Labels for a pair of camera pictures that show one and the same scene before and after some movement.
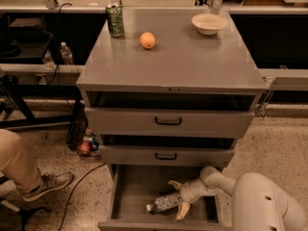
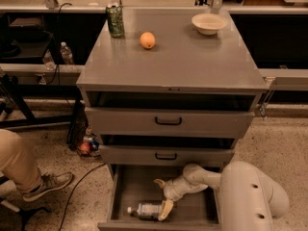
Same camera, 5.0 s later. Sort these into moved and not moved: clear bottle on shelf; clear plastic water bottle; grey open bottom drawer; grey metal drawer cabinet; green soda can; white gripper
Moved: white gripper; clear plastic water bottle
Not moved: clear bottle on shelf; grey open bottom drawer; grey metal drawer cabinet; green soda can
